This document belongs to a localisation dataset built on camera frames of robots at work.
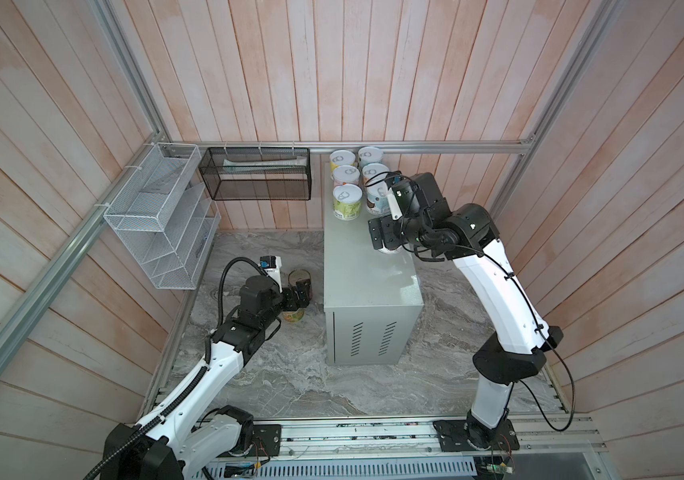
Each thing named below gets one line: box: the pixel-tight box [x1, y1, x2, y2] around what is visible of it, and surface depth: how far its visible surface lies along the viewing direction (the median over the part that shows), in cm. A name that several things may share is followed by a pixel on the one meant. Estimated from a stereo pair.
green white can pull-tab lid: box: [358, 146, 384, 169], surface depth 86 cm
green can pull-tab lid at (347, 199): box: [332, 183, 363, 221], surface depth 75 cm
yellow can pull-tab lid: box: [330, 149, 356, 166], surface depth 85 cm
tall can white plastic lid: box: [282, 308, 305, 323], surface depth 95 cm
